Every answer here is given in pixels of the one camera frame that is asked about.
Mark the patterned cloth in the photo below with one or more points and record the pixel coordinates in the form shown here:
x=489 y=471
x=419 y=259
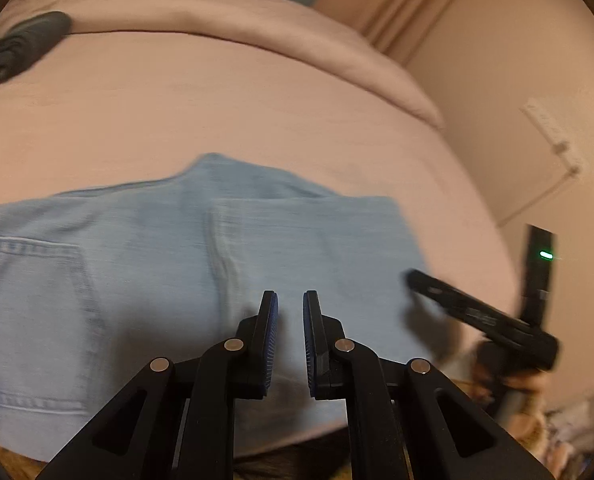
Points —
x=567 y=430

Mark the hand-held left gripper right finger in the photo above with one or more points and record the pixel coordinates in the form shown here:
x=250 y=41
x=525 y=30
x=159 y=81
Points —
x=309 y=345

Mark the pink duvet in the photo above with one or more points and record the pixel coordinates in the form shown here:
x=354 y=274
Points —
x=227 y=15

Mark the light blue denim pants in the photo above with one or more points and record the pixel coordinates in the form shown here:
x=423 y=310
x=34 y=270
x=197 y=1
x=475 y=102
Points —
x=152 y=260

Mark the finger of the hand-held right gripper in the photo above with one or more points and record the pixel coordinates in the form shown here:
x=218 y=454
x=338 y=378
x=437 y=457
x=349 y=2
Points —
x=457 y=302

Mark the white power strip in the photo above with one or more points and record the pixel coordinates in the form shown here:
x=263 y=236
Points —
x=552 y=135

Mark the bed with pink sheet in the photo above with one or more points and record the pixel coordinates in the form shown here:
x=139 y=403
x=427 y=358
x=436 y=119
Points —
x=227 y=110

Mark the dark folded cloth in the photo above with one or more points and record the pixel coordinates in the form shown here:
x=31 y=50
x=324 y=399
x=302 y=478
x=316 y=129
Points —
x=22 y=45

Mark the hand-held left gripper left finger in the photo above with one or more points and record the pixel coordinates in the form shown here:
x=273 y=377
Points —
x=272 y=345

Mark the person's right hand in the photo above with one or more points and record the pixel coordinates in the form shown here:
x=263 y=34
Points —
x=524 y=384

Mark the pink curtain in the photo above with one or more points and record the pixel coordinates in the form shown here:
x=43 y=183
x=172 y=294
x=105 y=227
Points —
x=407 y=5

